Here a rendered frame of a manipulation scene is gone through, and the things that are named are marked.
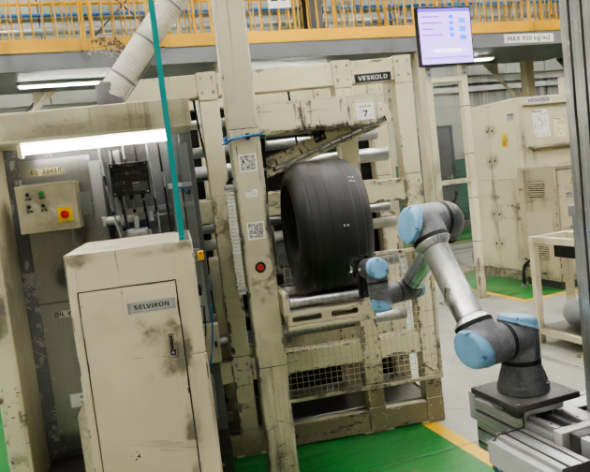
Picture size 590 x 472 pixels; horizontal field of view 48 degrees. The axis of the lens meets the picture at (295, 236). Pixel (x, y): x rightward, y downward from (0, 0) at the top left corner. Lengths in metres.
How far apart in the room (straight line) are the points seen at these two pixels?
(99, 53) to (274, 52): 2.08
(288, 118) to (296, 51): 5.43
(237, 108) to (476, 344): 1.46
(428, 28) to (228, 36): 4.00
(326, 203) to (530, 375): 1.08
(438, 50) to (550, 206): 1.92
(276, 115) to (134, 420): 1.55
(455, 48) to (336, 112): 3.73
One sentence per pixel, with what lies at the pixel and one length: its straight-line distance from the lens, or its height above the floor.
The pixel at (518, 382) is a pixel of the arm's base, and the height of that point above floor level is 0.76.
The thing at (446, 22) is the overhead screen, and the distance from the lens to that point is 6.79.
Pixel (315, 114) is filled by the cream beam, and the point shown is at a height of 1.71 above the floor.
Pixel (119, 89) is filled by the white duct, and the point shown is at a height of 1.91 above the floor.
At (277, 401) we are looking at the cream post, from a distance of 2.98.
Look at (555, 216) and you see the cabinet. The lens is 7.03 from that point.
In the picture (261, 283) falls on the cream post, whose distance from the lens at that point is 2.85.
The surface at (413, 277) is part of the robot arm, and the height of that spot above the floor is 1.03.
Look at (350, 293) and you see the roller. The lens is 2.85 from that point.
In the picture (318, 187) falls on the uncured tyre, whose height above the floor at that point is 1.37.
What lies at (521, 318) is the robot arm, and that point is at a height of 0.95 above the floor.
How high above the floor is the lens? 1.43
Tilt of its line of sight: 5 degrees down
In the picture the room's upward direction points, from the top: 7 degrees counter-clockwise
